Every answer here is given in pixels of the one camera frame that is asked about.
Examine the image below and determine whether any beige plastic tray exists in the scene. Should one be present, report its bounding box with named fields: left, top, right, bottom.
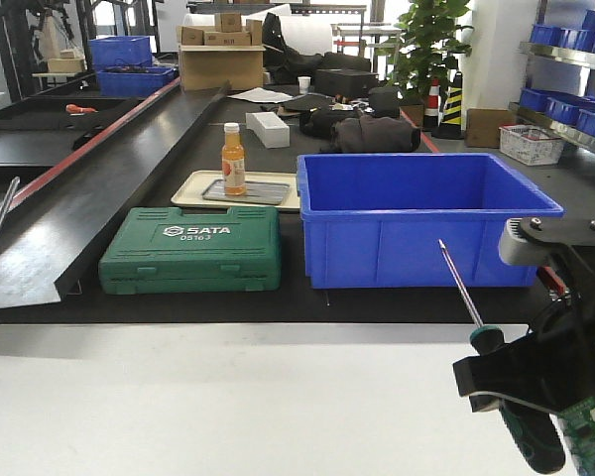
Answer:
left=171, top=171, right=300, bottom=212

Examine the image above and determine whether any green SATA tool case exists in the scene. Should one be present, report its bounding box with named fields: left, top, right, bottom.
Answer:
left=98, top=206, right=282, bottom=295

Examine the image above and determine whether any large cardboard box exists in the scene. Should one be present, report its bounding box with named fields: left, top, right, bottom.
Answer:
left=178, top=46, right=265, bottom=91

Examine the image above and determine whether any stainless steel shelf rack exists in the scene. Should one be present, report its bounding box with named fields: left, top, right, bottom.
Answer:
left=510, top=1, right=595, bottom=154

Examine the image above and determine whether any small grey metal tray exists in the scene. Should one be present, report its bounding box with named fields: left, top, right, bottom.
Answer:
left=201, top=179, right=290, bottom=205

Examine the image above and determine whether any orange tool on conveyor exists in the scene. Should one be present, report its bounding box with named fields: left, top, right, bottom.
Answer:
left=65, top=103, right=98, bottom=115

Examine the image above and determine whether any green potted plant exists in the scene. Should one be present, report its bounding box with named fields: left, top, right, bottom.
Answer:
left=376, top=0, right=472, bottom=101

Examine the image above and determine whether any blue bin on conveyor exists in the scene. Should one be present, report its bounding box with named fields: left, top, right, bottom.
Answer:
left=96, top=66, right=178, bottom=97

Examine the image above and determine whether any red conveyor end bracket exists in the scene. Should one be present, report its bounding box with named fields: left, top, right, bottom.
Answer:
left=536, top=266, right=566, bottom=298

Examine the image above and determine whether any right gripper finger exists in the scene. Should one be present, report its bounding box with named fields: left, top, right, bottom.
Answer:
left=452, top=332, right=570, bottom=414
left=499, top=216, right=595, bottom=297

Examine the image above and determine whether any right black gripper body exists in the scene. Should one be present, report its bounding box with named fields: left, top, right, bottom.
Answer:
left=528, top=293, right=595, bottom=475

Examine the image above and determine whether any white paper cup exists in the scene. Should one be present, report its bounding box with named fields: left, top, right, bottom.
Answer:
left=297, top=76, right=310, bottom=94

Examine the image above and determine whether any large blue plastic bin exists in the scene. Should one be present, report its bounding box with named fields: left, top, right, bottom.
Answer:
left=297, top=153, right=564, bottom=289

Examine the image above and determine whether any brown cardboard sheet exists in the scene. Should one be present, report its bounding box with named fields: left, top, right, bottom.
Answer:
left=465, top=108, right=517, bottom=149

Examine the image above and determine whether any red white traffic cone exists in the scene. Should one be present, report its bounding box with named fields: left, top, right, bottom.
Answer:
left=422, top=77, right=440, bottom=131

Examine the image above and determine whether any white wire basket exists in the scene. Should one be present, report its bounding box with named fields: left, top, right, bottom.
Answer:
left=499, top=125, right=565, bottom=167

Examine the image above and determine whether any black yellow traffic cone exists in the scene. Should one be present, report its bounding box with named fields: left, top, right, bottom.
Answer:
left=431, top=70, right=463, bottom=140

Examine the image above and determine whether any white rectangular box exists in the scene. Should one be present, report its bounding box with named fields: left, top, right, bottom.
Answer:
left=245, top=112, right=290, bottom=149

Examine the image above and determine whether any orange juice bottle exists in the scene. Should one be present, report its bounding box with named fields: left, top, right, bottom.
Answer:
left=221, top=122, right=246, bottom=196

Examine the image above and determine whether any dark grey folded cloth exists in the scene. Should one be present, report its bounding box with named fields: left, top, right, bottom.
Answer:
left=321, top=115, right=421, bottom=154

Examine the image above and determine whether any black equipment case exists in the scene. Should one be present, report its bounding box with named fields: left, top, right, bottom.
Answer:
left=314, top=69, right=379, bottom=99

